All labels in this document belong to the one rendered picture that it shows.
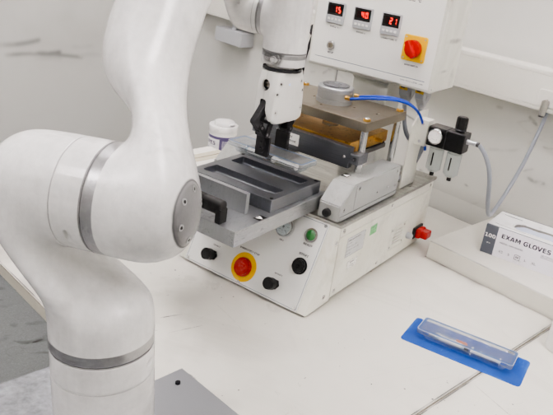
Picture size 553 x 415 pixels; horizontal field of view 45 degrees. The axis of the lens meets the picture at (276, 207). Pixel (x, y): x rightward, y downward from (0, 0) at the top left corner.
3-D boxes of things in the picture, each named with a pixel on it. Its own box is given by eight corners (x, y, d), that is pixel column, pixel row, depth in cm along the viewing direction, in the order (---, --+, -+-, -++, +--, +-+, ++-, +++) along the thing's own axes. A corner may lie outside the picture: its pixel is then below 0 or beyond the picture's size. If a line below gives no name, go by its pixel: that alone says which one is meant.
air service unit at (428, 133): (412, 165, 158) (425, 104, 152) (471, 184, 150) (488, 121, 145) (402, 170, 154) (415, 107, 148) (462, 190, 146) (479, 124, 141)
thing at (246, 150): (225, 149, 137) (227, 139, 137) (243, 145, 142) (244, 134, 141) (300, 177, 128) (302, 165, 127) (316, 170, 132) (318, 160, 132)
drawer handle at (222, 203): (164, 194, 124) (165, 174, 122) (226, 221, 116) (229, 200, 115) (156, 197, 122) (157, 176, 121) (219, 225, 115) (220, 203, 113)
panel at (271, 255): (184, 258, 148) (216, 179, 148) (296, 313, 133) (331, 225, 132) (179, 257, 146) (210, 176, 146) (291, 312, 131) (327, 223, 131)
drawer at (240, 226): (241, 177, 148) (244, 142, 145) (324, 209, 137) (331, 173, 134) (141, 210, 125) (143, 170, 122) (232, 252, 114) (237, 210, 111)
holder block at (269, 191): (241, 163, 145) (243, 151, 144) (318, 193, 135) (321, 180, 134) (188, 179, 132) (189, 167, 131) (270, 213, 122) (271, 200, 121)
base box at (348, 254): (310, 199, 191) (319, 142, 184) (432, 246, 172) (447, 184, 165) (178, 256, 149) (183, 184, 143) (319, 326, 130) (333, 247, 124)
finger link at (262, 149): (263, 126, 126) (259, 160, 129) (273, 123, 129) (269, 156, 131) (250, 122, 128) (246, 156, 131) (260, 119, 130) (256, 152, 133)
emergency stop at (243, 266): (234, 272, 142) (241, 254, 142) (249, 279, 140) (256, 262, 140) (230, 272, 140) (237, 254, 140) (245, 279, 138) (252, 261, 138)
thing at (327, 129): (310, 123, 163) (316, 85, 160) (391, 148, 152) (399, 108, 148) (267, 134, 150) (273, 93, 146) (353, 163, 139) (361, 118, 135)
